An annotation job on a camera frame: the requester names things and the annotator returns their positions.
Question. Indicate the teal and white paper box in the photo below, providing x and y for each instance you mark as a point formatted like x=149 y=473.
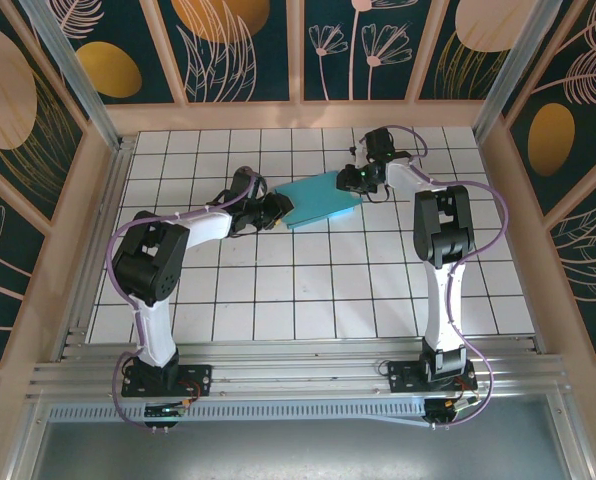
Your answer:
x=318 y=197

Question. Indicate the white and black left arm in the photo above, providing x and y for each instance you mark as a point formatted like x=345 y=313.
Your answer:
x=153 y=330

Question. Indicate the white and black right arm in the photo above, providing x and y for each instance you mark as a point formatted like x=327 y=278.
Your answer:
x=445 y=310

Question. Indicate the aluminium mounting rail frame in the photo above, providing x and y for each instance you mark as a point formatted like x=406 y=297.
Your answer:
x=303 y=370

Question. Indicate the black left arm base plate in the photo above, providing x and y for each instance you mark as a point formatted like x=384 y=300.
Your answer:
x=200 y=377

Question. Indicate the aluminium side rail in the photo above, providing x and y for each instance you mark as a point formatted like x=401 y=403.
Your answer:
x=93 y=250

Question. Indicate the aluminium corner post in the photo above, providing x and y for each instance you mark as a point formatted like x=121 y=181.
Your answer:
x=518 y=60
x=73 y=65

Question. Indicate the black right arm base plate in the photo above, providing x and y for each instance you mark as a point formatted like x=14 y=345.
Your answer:
x=403 y=377

